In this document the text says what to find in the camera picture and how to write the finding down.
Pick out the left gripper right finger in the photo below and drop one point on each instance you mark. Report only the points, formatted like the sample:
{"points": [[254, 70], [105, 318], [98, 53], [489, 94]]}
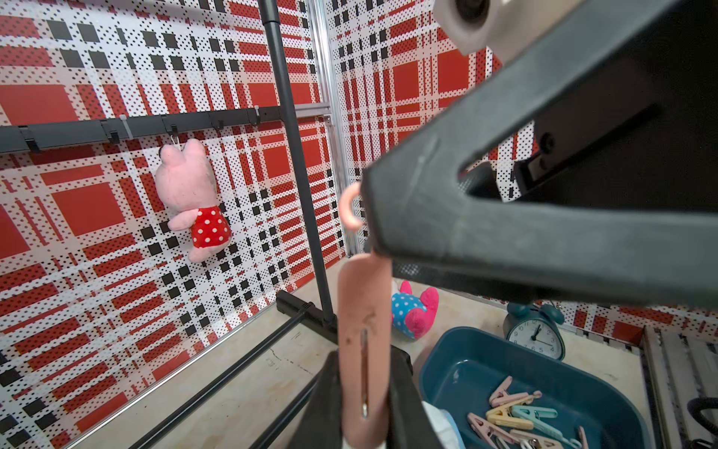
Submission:
{"points": [[409, 425]]}

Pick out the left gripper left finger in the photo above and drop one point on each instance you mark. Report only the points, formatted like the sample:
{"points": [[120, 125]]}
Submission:
{"points": [[320, 425]]}

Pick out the pink clothespin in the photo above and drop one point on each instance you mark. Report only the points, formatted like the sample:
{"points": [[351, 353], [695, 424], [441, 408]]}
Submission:
{"points": [[491, 434], [502, 395], [364, 344]]}

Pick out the white printed t-shirt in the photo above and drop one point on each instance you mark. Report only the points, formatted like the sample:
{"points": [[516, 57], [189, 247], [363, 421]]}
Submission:
{"points": [[444, 427]]}

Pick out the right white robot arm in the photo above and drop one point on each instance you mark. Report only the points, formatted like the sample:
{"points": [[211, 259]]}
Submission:
{"points": [[584, 171]]}

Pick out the dark teal clothespin bin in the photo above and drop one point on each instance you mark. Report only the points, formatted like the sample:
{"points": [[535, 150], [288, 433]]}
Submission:
{"points": [[467, 365]]}

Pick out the yellow clothespin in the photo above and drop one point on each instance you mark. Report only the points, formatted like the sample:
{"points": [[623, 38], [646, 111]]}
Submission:
{"points": [[501, 417]]}

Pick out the pink clothespin in bin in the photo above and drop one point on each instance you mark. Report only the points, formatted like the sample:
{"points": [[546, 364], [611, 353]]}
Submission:
{"points": [[502, 395]]}

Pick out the white owl plush toy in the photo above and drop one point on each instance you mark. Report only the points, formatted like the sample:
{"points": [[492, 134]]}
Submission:
{"points": [[412, 315]]}

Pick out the mint green clothespin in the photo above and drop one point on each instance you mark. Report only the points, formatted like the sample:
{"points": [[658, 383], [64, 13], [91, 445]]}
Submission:
{"points": [[538, 416]]}

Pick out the teal alarm clock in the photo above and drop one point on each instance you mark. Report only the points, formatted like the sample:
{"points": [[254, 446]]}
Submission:
{"points": [[535, 328]]}

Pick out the pink pig plush toy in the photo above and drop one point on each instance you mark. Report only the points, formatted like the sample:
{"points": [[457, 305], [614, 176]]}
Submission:
{"points": [[186, 184]]}

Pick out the black wall hook rail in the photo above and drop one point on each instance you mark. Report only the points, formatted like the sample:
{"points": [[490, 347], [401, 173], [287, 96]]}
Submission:
{"points": [[37, 138]]}

